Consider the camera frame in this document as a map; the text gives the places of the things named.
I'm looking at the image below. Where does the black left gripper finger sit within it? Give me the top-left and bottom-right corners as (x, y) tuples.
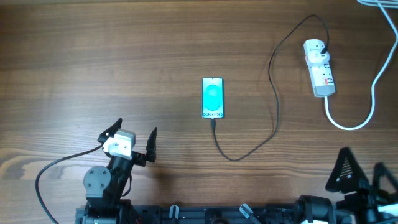
(97, 118), (123, 144)
(146, 127), (157, 162)

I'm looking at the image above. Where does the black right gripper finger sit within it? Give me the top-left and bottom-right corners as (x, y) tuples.
(325, 147), (370, 193)
(373, 162), (397, 202)

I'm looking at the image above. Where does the blue Galaxy smartphone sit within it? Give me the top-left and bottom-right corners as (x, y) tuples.
(201, 77), (224, 119)

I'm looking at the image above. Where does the black USB charging cable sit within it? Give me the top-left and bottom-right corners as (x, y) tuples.
(210, 14), (330, 162)

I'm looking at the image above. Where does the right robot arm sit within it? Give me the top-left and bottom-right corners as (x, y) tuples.
(293, 147), (397, 223)

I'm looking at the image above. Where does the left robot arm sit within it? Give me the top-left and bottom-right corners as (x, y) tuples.
(75, 119), (157, 224)

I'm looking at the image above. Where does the white USB charger plug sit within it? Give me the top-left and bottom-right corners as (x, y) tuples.
(305, 50), (330, 67)

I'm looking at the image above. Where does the white power strip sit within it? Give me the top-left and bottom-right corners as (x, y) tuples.
(303, 39), (336, 98)

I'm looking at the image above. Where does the black left camera cable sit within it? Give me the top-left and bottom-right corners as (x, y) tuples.
(34, 144), (105, 224)

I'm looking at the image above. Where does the white power strip cord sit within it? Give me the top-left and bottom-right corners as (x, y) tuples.
(324, 0), (398, 131)

